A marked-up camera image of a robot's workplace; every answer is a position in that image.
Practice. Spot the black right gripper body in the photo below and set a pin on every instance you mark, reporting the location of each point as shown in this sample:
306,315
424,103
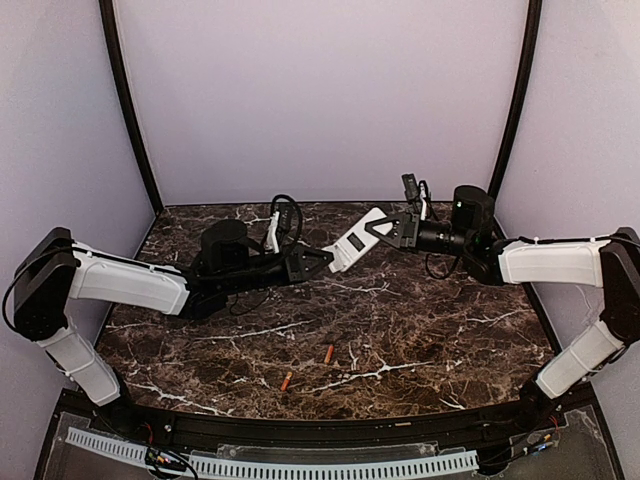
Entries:
408,229

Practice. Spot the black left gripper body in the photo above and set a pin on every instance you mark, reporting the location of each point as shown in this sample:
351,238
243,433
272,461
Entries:
293,262

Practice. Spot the white remote control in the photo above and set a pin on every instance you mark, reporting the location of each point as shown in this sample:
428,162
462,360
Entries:
354,244

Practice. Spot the orange AA battery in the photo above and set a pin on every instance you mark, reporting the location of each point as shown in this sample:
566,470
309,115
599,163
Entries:
329,354
286,381

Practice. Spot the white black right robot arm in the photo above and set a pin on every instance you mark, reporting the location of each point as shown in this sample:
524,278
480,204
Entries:
609,262

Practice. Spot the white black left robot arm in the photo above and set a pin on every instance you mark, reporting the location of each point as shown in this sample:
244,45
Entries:
229,262

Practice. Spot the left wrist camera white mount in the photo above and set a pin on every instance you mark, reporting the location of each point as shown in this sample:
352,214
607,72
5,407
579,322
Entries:
281,215

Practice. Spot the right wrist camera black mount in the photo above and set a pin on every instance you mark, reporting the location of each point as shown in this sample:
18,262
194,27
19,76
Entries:
417,195

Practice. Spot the black front rail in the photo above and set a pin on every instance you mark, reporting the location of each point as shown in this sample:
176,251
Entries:
480,428

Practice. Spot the white slotted cable duct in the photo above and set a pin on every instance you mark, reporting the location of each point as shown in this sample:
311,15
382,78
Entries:
413,461

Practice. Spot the black corner frame post right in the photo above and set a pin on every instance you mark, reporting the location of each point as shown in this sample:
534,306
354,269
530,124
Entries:
525,64

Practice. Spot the black corner frame post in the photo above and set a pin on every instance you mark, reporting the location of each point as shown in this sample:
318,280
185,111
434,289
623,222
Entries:
525,64
126,102

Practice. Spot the black corner frame post left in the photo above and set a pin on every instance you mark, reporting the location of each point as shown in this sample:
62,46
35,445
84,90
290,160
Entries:
126,102

